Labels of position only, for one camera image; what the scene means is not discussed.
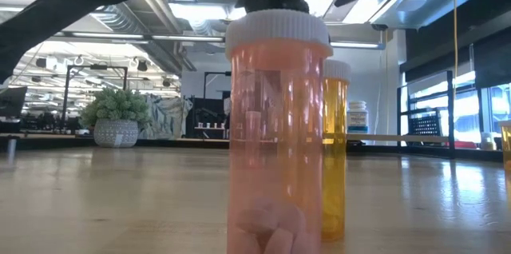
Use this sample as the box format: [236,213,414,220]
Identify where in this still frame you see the white medicine bottle blue label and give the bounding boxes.
[346,100,370,135]

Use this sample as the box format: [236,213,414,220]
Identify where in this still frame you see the ceiling tube light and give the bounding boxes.
[71,32,226,44]
[327,41,387,50]

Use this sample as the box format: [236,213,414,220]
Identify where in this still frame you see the pink pill bottle white cap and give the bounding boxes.
[224,9,335,254]

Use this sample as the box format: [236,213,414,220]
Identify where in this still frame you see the black perforated crate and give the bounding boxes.
[407,114,445,138]

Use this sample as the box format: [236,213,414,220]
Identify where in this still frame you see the yellow pill bottle white cap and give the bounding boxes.
[321,59,352,243]

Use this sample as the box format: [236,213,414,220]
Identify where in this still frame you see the blue white patterned cover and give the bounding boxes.
[141,93,194,140]

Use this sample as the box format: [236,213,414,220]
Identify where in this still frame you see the red low object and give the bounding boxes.
[454,140,480,150]

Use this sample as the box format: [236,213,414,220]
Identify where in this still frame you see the black metal gantry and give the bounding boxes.
[61,64,129,129]

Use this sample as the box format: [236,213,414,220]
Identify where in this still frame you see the cream small jar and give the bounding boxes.
[481,132,496,151]

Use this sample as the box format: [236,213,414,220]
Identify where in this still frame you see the green plant in patterned pot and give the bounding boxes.
[78,88,152,149]

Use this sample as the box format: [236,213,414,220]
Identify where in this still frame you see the black monitor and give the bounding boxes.
[0,85,28,120]

